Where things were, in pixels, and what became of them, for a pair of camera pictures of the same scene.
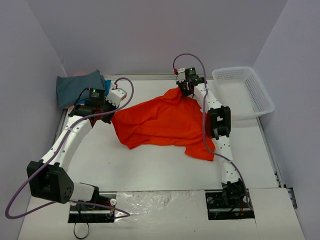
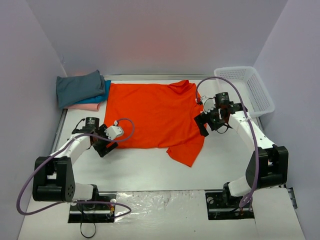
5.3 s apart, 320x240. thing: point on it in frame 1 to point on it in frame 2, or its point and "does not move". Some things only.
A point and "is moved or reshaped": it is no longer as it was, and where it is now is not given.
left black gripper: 106,114 to 104,149
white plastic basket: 241,89 does not move
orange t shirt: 174,119 is moved or reshaped
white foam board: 164,215 does not move
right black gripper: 185,88 to 202,122
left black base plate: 89,214 does not move
